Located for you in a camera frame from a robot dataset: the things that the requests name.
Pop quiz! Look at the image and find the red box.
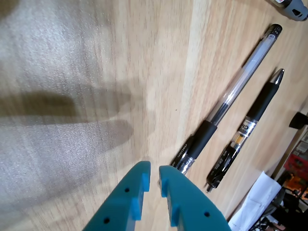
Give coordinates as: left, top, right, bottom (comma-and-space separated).
283, 153, 308, 175

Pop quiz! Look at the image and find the white paper sheet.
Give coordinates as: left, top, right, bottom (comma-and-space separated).
228, 170, 282, 231

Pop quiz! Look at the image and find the black table clamp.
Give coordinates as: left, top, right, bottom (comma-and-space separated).
288, 112, 308, 131

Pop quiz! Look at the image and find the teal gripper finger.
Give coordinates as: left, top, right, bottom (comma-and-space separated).
158, 165, 231, 231
83, 160, 151, 231

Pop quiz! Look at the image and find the clear capped pen black grip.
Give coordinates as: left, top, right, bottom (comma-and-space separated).
170, 23, 283, 175

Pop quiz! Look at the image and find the black retractable pen black grip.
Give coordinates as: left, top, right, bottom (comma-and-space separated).
205, 68, 285, 194

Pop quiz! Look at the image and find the black pen grey grip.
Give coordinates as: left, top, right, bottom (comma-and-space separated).
269, 0, 308, 22

